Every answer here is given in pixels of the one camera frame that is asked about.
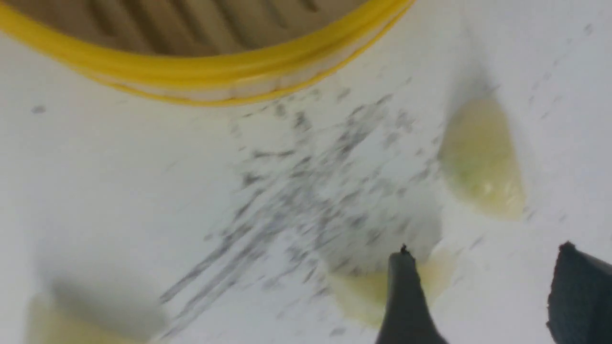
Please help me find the bamboo steamer tray yellow rim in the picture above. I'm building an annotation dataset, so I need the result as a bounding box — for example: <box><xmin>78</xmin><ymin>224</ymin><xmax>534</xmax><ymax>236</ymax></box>
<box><xmin>0</xmin><ymin>0</ymin><xmax>413</xmax><ymax>106</ymax></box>

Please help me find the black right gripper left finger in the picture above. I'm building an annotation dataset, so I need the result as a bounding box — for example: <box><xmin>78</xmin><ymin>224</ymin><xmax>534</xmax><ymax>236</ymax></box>
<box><xmin>376</xmin><ymin>245</ymin><xmax>447</xmax><ymax>344</ymax></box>

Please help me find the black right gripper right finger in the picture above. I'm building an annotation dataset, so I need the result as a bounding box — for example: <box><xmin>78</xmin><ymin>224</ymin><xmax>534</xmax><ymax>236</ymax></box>
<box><xmin>546</xmin><ymin>242</ymin><xmax>612</xmax><ymax>344</ymax></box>

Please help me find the green dumpling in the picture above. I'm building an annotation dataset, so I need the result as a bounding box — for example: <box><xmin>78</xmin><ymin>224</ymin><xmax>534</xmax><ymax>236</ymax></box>
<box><xmin>23</xmin><ymin>294</ymin><xmax>155</xmax><ymax>344</ymax></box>
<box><xmin>327</xmin><ymin>250</ymin><xmax>457</xmax><ymax>328</ymax></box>
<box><xmin>437</xmin><ymin>97</ymin><xmax>526</xmax><ymax>221</ymax></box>

